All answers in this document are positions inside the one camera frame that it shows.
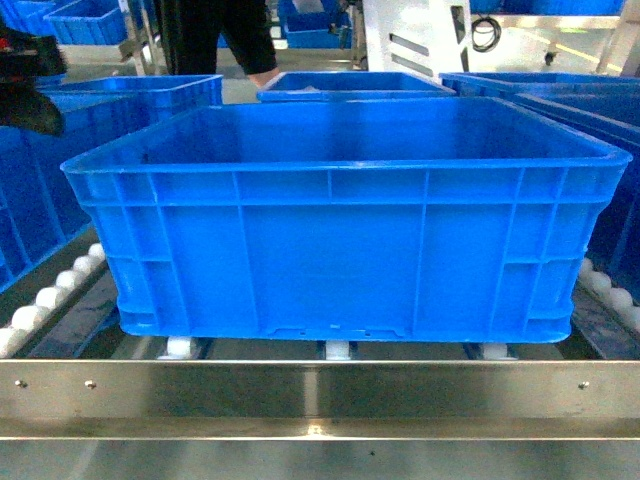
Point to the large blue plastic crate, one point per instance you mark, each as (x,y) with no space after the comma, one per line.
(440,220)

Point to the stainless steel roller shelf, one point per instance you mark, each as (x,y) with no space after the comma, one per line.
(68,372)

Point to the blue crate behind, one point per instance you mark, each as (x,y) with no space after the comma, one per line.
(327,86)

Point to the white machine cabinet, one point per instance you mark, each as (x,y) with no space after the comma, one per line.
(425,38)

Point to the person in black trousers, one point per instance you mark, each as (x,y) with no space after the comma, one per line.
(190,31)

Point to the blue crate on left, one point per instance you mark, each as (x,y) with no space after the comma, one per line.
(39,211)

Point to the blue crate on right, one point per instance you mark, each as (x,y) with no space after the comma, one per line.
(601,106)

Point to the small blue bin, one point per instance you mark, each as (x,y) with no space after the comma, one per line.
(88,22)

